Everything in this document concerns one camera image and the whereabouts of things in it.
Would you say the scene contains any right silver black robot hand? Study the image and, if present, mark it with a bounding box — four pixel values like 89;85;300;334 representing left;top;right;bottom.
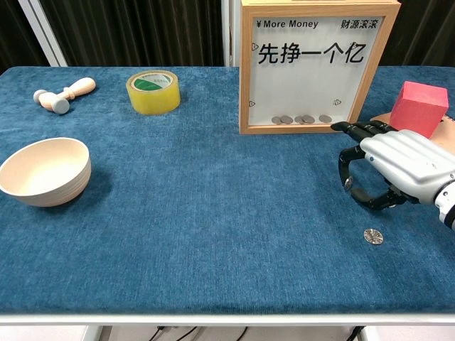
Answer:
331;120;455;211

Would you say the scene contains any brown spiral notebook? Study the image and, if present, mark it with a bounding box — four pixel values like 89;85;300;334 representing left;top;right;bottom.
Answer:
369;113;455;154

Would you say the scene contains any red cube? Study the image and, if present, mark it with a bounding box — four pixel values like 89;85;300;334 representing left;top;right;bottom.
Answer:
389;80;449;138

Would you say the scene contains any wooden framed coin box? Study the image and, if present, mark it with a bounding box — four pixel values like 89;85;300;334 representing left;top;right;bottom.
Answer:
238;0;402;136

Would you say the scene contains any black pleated curtain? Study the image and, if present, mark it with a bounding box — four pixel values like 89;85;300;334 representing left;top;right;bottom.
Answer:
38;0;225;67
378;0;455;67
0;0;49;72

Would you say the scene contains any white table leg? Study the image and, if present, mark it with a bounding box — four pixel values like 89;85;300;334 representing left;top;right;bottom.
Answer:
84;325;104;341
359;326;380;341

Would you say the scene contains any blue table cloth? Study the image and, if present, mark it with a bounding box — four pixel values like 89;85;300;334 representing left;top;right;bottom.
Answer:
0;66;455;315

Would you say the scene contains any yellow packing tape roll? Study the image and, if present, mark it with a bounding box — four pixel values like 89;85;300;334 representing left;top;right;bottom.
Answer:
125;70;181;115

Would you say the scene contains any wooden toy hammer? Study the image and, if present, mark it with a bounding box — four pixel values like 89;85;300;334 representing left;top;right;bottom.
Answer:
33;77;97;115

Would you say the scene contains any cream bowl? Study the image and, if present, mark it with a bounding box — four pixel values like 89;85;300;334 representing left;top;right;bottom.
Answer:
0;137;92;207

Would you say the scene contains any white partition post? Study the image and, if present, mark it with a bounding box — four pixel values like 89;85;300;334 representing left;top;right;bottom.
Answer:
19;0;68;67
220;0;242;67

